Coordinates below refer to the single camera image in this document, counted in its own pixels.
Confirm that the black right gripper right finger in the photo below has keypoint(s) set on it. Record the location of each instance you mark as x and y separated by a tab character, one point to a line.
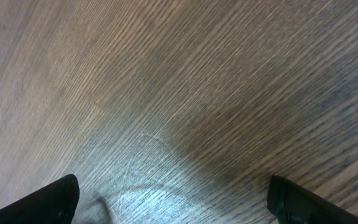
290	203

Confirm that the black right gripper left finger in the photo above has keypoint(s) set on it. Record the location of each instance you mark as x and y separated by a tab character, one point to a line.
54	203

